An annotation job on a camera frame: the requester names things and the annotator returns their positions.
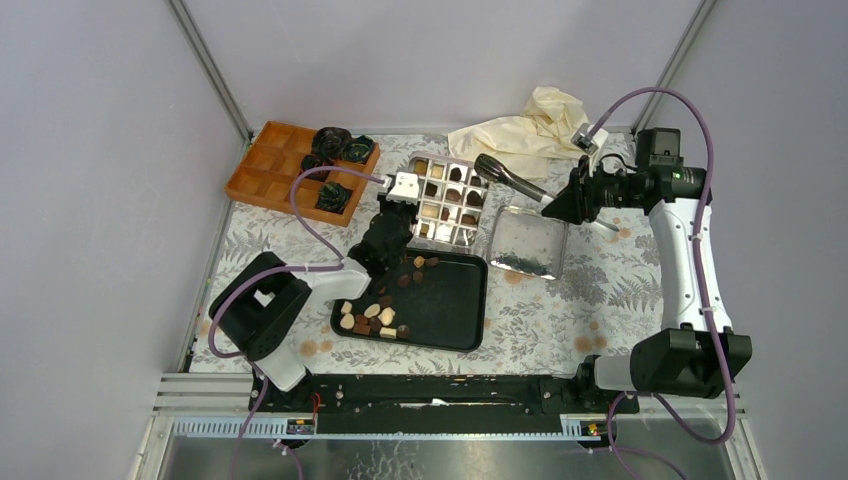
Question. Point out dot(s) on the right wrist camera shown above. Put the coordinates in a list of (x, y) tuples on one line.
[(590, 141)]

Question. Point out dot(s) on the white oval chocolate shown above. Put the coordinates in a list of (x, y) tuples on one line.
[(372, 311)]

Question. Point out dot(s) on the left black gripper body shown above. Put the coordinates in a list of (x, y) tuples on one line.
[(404, 215)]

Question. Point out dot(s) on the cream cloth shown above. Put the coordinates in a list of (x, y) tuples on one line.
[(525, 143)]

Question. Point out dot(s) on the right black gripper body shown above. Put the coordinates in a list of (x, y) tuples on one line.
[(607, 190)]

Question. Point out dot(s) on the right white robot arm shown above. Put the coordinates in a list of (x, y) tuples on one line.
[(696, 352)]

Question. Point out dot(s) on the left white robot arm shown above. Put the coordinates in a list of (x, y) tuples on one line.
[(257, 310)]

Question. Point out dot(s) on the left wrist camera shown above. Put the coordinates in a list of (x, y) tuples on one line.
[(402, 187)]

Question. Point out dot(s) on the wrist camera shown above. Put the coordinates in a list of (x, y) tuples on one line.
[(590, 141), (402, 187)]

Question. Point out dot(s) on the silver metal tray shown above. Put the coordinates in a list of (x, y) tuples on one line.
[(524, 242)]

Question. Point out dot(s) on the black plastic tray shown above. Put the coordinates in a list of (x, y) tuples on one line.
[(439, 297)]

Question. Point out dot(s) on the floral table mat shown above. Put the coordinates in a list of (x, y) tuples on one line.
[(607, 298)]

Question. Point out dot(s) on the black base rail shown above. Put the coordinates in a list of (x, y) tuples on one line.
[(435, 404)]

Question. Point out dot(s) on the metal serving tongs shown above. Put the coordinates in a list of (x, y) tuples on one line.
[(494, 171)]

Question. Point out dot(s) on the dark paper cup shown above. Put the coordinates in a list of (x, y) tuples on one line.
[(329, 142), (358, 150), (333, 197), (311, 161)]

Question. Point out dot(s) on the pink grid box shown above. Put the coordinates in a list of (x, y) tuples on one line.
[(451, 200)]

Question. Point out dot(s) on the orange compartment box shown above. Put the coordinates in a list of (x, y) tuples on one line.
[(269, 175)]

